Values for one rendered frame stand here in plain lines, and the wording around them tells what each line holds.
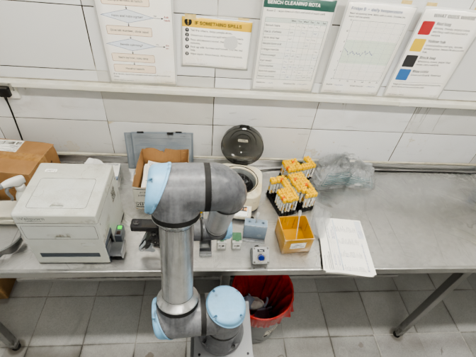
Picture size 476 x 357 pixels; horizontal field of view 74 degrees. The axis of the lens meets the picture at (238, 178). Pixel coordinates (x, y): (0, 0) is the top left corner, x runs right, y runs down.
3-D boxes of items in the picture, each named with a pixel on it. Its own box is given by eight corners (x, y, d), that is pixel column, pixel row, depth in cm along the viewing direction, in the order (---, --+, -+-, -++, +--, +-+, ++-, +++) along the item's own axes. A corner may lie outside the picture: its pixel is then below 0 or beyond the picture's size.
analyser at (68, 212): (37, 263, 127) (8, 214, 106) (61, 211, 147) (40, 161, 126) (117, 263, 130) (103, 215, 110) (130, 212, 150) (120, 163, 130)
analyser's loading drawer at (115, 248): (70, 258, 128) (66, 251, 124) (75, 244, 132) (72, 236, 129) (123, 258, 130) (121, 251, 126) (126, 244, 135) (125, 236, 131)
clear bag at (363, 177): (338, 186, 176) (346, 167, 167) (338, 167, 189) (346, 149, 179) (375, 195, 174) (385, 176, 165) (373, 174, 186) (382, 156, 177)
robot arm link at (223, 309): (244, 338, 97) (251, 321, 87) (200, 343, 94) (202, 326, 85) (239, 299, 105) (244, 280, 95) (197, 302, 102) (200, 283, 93)
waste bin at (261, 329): (223, 352, 190) (228, 321, 160) (221, 294, 217) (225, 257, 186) (285, 350, 194) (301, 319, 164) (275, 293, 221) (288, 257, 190)
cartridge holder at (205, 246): (198, 256, 136) (199, 251, 133) (199, 239, 142) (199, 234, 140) (211, 256, 136) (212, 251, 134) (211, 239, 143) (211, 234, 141)
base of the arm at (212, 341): (239, 360, 101) (244, 350, 94) (193, 351, 101) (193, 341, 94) (245, 312, 112) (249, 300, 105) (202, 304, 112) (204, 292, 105)
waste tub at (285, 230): (280, 254, 140) (285, 241, 133) (273, 230, 150) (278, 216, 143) (309, 252, 142) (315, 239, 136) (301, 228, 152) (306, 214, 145)
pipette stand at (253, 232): (241, 241, 144) (244, 227, 137) (243, 229, 149) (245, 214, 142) (264, 244, 144) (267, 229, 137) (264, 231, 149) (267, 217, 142)
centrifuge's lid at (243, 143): (222, 124, 152) (224, 117, 159) (219, 167, 167) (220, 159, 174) (266, 129, 152) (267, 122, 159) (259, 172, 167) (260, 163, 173)
